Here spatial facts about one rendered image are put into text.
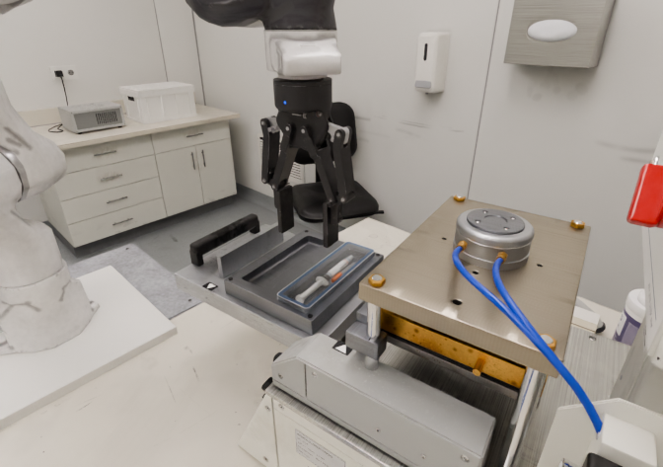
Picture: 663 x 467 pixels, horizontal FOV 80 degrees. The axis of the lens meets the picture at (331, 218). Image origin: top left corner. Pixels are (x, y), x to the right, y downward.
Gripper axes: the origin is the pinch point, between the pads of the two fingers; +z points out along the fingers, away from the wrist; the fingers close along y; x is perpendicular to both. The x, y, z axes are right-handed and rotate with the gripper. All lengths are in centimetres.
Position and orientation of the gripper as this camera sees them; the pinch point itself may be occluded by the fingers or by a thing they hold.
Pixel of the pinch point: (307, 220)
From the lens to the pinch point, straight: 59.4
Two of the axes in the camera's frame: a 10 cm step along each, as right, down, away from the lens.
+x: -5.4, 3.7, -7.5
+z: 0.1, 9.0, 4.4
